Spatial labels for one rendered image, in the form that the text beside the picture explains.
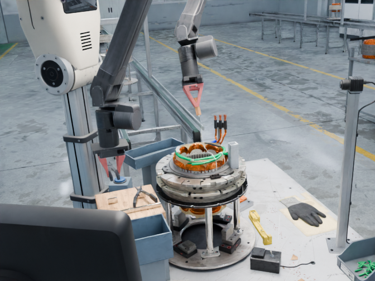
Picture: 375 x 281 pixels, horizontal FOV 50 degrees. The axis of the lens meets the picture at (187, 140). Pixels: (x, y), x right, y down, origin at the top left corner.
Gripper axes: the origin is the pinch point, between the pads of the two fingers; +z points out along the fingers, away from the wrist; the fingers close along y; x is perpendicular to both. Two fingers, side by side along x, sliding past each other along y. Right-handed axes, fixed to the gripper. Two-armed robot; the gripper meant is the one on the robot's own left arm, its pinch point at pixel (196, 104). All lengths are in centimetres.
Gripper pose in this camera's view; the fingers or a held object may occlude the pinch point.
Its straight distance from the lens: 136.9
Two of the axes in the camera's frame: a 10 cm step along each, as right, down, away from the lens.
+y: -0.6, 0.2, 10.0
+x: -9.8, 1.8, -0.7
